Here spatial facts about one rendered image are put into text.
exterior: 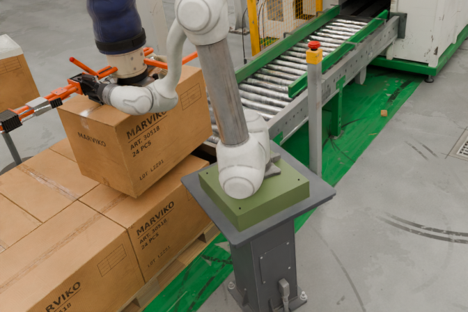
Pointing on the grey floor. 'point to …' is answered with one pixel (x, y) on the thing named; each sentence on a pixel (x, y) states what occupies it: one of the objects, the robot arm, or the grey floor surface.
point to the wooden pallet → (170, 270)
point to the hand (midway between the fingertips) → (80, 84)
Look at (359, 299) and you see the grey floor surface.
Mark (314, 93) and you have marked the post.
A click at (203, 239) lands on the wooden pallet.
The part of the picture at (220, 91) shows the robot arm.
